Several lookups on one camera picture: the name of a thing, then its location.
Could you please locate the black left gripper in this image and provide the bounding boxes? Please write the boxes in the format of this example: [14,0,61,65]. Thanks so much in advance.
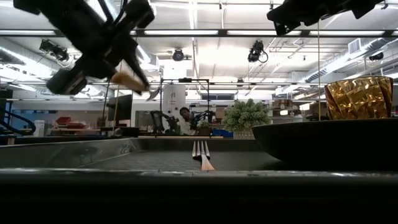
[45,0,155,96]

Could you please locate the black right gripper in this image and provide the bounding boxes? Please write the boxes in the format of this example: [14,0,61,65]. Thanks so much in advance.
[266,0,330,37]

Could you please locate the spoon with yellow handle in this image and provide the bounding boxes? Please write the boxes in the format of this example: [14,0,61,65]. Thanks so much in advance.
[111,71,162,101]

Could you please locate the amber glass cup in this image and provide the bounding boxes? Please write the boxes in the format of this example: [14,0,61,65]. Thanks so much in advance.
[323,76,394,121]

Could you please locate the fork with orange handle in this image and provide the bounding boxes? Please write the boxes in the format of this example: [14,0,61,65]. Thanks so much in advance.
[191,140,216,172]

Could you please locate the black round plate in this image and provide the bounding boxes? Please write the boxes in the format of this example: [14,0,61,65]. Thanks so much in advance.
[251,117,398,171]

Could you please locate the black rectangular tray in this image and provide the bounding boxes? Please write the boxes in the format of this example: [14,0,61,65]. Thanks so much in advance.
[0,136,398,224]

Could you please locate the black monitor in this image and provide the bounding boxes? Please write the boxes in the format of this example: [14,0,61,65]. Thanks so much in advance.
[106,94,134,123]

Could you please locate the white cylindrical tank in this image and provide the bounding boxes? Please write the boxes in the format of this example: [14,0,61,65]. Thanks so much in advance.
[162,84,187,125]

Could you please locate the person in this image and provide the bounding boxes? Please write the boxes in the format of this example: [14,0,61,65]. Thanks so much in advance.
[178,106,196,136]

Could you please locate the red boxes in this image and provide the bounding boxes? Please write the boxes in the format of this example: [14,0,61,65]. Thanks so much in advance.
[55,116,88,130]

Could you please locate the small background potted plant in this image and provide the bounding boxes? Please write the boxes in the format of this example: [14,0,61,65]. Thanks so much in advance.
[197,120,213,136]

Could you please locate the green potted plant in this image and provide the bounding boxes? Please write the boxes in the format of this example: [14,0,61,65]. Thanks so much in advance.
[222,98,272,140]

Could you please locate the white jug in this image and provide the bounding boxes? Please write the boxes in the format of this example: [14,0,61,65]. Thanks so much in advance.
[33,119,45,138]

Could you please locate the black ceiling camera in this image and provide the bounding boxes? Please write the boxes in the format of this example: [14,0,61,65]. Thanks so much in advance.
[172,48,185,62]
[39,39,70,62]
[247,39,269,63]

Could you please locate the black background rig frame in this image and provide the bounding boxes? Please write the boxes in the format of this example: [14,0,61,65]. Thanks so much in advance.
[159,77,211,138]

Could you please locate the black metal rig frame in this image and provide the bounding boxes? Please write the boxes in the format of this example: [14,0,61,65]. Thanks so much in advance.
[0,29,398,39]

